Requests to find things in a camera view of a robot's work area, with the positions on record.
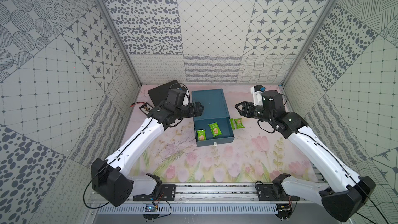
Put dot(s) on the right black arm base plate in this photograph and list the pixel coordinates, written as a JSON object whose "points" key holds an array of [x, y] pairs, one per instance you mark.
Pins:
{"points": [[269, 192]]}

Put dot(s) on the teal top drawer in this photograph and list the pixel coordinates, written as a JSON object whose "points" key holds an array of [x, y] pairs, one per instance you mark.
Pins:
{"points": [[224, 124]]}

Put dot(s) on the teal plastic drawer cabinet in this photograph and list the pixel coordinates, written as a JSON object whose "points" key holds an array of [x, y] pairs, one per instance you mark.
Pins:
{"points": [[214, 104]]}

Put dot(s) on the aluminium mounting rail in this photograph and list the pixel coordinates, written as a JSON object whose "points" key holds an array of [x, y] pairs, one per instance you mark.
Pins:
{"points": [[198, 192]]}

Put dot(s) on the green circuit board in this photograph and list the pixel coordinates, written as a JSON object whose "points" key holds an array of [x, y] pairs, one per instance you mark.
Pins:
{"points": [[150, 208]]}

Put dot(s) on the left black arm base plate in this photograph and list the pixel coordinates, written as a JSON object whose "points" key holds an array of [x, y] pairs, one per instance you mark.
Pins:
{"points": [[165, 192]]}

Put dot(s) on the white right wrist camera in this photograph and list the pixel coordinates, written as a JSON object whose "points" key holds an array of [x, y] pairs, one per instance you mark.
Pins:
{"points": [[256, 92]]}

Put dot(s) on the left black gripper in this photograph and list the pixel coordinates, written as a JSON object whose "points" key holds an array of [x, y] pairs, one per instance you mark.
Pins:
{"points": [[189, 110]]}

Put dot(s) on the black plastic case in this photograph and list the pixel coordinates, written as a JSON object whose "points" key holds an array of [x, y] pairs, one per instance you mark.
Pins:
{"points": [[159, 93]]}

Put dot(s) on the white slotted cable duct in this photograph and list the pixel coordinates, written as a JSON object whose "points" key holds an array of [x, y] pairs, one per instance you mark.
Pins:
{"points": [[197, 208]]}

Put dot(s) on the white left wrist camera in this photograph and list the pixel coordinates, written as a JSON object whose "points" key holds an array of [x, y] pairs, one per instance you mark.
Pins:
{"points": [[186, 100]]}

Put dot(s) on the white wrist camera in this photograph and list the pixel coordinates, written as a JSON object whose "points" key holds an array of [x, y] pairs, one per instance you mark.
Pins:
{"points": [[256, 92], [186, 100]]}

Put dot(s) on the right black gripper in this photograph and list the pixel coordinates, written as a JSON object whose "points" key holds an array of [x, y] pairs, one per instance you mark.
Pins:
{"points": [[246, 108]]}

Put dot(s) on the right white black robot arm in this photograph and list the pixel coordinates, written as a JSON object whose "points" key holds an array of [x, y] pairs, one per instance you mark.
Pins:
{"points": [[344, 191]]}

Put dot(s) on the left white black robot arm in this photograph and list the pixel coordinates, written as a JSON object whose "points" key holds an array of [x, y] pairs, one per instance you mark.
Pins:
{"points": [[110, 177]]}

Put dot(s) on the green cookie packet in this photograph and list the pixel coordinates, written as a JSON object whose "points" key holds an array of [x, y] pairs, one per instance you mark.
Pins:
{"points": [[215, 129], [239, 123], [232, 124], [201, 135]]}

